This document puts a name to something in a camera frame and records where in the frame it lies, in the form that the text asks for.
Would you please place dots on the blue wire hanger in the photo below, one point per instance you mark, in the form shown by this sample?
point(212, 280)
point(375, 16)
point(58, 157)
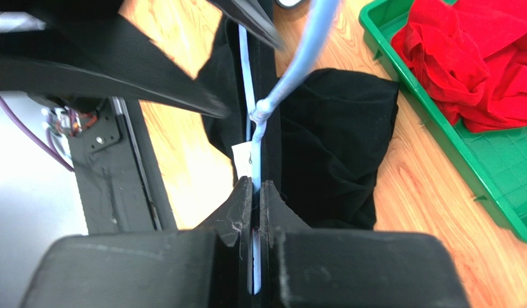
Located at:
point(314, 37)

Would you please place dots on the black t shirt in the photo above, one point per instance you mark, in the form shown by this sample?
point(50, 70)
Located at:
point(323, 145)

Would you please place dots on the green plastic tray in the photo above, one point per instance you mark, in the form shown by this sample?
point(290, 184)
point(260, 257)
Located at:
point(493, 164)

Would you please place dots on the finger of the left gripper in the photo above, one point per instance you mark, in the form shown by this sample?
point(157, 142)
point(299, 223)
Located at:
point(252, 16)
point(88, 49)

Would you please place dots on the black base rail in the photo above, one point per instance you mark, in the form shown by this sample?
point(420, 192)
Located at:
point(117, 173)

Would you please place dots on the red t shirt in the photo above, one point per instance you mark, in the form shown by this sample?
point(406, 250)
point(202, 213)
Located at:
point(471, 59)

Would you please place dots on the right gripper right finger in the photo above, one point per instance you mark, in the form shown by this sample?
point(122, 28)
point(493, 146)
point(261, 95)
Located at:
point(323, 267)

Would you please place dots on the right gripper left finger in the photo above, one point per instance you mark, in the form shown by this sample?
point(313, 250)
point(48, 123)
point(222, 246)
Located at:
point(208, 266)

